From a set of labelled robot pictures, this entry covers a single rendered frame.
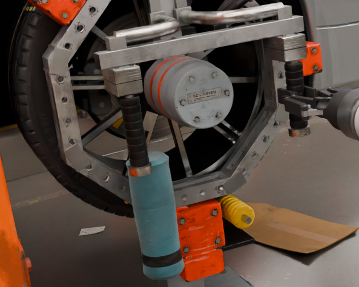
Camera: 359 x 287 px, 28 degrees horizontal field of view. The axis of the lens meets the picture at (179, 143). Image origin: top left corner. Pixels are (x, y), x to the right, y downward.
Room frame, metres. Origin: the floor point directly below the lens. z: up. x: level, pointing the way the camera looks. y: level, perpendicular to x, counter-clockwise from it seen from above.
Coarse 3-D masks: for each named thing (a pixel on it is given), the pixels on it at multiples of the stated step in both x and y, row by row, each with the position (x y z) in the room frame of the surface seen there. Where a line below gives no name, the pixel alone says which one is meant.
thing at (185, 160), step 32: (192, 0) 1.65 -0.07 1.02; (224, 0) 1.68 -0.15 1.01; (96, 32) 1.58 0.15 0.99; (224, 64) 1.87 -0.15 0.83; (256, 64) 1.69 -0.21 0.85; (256, 96) 1.68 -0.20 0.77; (96, 128) 1.57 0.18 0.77; (224, 128) 1.75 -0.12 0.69; (192, 160) 1.71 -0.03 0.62; (224, 160) 1.64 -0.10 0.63
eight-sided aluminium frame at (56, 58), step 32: (96, 0) 1.48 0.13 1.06; (64, 32) 1.46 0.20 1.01; (64, 64) 1.44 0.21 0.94; (64, 96) 1.44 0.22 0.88; (64, 128) 1.44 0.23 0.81; (256, 128) 1.63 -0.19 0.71; (64, 160) 1.45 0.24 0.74; (96, 160) 1.47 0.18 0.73; (256, 160) 1.58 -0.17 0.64; (128, 192) 1.48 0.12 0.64; (192, 192) 1.52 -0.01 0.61; (224, 192) 1.55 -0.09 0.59
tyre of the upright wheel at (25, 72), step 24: (24, 24) 1.58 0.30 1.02; (48, 24) 1.52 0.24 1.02; (24, 48) 1.52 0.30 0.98; (24, 72) 1.50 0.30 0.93; (24, 96) 1.50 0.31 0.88; (48, 96) 1.52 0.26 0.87; (24, 120) 1.52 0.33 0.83; (48, 120) 1.51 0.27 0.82; (48, 144) 1.51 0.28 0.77; (48, 168) 1.52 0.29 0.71; (72, 168) 1.52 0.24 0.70; (72, 192) 1.54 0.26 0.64; (96, 192) 1.54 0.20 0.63
